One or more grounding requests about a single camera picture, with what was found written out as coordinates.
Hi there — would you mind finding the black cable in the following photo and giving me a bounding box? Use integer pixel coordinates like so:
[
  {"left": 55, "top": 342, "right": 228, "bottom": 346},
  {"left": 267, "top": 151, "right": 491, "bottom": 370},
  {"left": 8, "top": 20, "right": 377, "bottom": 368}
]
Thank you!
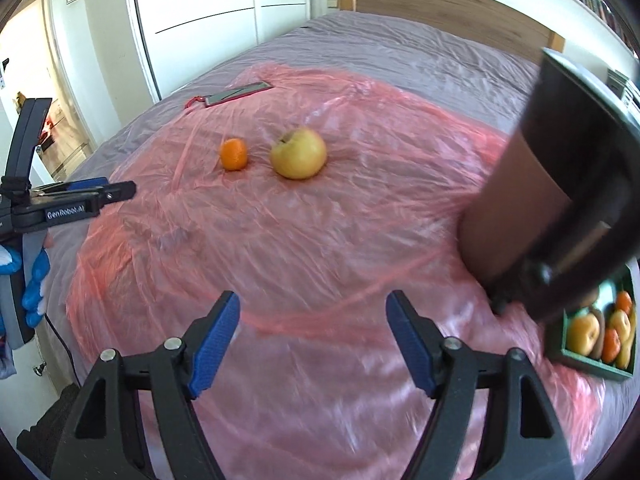
[{"left": 46, "top": 310, "right": 82, "bottom": 388}]

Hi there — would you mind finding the white wardrobe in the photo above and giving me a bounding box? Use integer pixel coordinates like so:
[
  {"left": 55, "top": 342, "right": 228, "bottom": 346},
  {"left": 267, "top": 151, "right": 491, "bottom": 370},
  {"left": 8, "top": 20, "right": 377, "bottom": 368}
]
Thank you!
[{"left": 131, "top": 0, "right": 313, "bottom": 101}]

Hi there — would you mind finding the green tray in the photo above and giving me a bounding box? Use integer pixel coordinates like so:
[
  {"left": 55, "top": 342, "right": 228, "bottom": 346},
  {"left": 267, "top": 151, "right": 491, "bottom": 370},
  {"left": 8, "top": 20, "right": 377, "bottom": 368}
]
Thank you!
[{"left": 547, "top": 265, "right": 640, "bottom": 383}]

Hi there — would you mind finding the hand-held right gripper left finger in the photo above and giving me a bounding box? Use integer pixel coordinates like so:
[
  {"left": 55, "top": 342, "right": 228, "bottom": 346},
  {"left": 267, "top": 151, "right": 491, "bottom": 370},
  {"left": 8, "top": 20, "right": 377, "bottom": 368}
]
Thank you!
[{"left": 52, "top": 290, "right": 242, "bottom": 480}]

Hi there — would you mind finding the phone in red case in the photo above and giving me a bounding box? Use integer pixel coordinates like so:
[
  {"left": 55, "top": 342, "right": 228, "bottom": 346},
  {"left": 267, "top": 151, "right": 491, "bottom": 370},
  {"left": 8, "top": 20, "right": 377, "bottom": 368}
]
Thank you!
[{"left": 185, "top": 80, "right": 275, "bottom": 110}]

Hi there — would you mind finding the grey bed cover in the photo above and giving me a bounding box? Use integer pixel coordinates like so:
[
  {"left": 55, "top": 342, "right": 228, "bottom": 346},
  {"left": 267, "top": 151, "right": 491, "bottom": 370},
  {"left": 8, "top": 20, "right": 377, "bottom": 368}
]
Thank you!
[{"left": 42, "top": 10, "right": 640, "bottom": 480}]

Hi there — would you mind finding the brown and black cylinder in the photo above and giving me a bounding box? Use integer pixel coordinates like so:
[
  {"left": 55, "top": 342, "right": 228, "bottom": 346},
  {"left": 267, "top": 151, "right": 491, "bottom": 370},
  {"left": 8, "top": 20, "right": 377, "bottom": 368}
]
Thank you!
[{"left": 457, "top": 47, "right": 640, "bottom": 323}]

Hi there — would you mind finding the yellow-green apple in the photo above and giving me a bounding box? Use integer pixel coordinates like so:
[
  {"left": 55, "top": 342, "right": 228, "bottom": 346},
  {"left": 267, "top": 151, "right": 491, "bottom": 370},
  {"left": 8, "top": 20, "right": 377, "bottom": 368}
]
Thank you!
[{"left": 270, "top": 127, "right": 328, "bottom": 180}]

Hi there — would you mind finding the pink plastic sheet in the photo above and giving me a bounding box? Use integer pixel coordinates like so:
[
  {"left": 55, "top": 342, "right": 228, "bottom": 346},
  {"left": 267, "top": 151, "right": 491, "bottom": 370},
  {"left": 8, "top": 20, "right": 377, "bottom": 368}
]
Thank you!
[{"left": 65, "top": 62, "right": 608, "bottom": 480}]

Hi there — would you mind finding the person's left hand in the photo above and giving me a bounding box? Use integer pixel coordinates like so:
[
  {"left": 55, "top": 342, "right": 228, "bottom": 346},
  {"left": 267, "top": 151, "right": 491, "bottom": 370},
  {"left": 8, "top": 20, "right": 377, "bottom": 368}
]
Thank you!
[{"left": 0, "top": 246, "right": 49, "bottom": 329}]

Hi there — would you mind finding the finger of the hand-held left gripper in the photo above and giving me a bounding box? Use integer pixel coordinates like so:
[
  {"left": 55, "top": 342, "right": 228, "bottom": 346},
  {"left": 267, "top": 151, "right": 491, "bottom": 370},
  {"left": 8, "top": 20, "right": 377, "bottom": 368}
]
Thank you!
[
  {"left": 92, "top": 181, "right": 137, "bottom": 207},
  {"left": 30, "top": 177, "right": 110, "bottom": 200}
]

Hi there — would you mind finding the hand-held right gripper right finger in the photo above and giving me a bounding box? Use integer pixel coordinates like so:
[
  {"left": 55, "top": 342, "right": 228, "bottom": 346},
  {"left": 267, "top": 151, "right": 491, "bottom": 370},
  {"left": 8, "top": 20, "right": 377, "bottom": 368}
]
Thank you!
[{"left": 385, "top": 290, "right": 573, "bottom": 480}]

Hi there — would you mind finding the small orange mandarin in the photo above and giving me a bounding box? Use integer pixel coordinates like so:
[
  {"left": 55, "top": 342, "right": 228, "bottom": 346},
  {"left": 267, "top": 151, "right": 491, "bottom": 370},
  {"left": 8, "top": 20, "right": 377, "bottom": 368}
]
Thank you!
[{"left": 220, "top": 138, "right": 249, "bottom": 172}]

